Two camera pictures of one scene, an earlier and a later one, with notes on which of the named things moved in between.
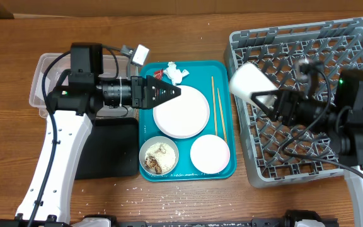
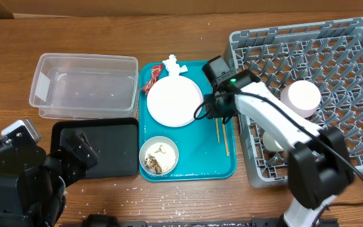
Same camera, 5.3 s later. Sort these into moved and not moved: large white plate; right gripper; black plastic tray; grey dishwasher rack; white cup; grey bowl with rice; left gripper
Moved: right gripper; white cup; left gripper; large white plate
Not moved: grey dishwasher rack; black plastic tray; grey bowl with rice
